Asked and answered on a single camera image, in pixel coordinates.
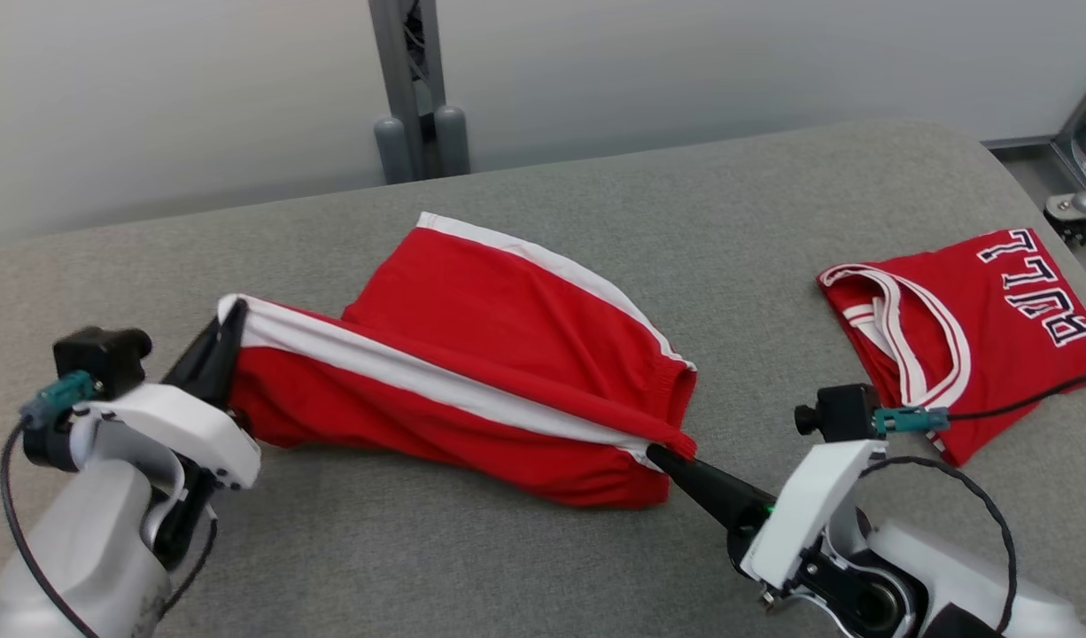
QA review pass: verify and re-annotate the red basketball jersey white trim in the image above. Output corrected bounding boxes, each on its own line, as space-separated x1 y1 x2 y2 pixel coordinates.
817 227 1086 469

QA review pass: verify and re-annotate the grey metal truss post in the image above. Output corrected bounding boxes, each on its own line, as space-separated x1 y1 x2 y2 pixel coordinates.
368 0 471 186

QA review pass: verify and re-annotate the right camera cable teal plug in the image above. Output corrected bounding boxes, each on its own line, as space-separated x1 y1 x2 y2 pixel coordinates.
873 365 1086 437

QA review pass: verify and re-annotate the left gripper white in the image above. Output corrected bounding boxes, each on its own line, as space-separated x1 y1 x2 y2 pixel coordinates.
72 300 263 491

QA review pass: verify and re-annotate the camera cable teal plug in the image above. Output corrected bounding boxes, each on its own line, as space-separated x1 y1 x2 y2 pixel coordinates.
873 365 1086 437
0 370 101 638

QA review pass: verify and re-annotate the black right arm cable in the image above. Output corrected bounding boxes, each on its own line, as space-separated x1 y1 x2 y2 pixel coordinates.
860 455 1019 632

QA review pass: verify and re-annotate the red shorts white stripe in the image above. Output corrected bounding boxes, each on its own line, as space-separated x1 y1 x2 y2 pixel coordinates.
217 212 700 511

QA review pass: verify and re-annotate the grey fabric sofa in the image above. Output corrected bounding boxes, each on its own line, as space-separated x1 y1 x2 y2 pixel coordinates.
0 120 1086 638

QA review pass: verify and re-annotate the left camera cable teal plug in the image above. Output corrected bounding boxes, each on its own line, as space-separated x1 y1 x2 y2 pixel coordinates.
0 370 101 638

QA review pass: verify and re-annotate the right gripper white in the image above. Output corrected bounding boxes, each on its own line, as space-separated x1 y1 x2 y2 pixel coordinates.
646 440 889 591

